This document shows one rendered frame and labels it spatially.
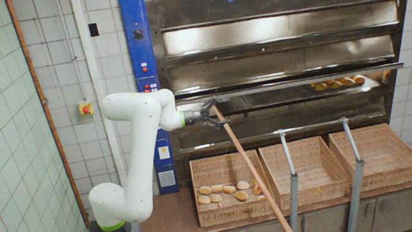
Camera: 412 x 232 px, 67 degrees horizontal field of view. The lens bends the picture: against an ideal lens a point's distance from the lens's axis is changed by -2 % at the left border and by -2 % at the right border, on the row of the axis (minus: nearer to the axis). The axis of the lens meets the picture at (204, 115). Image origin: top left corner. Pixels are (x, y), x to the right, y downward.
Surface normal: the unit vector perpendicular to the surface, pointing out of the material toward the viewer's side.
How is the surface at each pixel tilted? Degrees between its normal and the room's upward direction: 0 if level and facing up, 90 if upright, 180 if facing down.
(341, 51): 70
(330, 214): 90
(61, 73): 90
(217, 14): 90
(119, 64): 90
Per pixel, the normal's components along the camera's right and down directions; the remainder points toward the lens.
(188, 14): 0.20, 0.42
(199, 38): 0.11, 0.07
